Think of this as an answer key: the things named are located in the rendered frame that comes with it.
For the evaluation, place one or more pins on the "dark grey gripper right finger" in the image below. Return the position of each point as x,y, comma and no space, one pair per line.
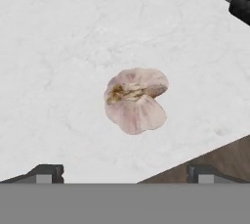
203,172

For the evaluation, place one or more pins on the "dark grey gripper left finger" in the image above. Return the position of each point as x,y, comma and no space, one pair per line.
45,171

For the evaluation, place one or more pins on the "pale pink garlic bulb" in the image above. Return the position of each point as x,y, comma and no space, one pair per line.
135,104

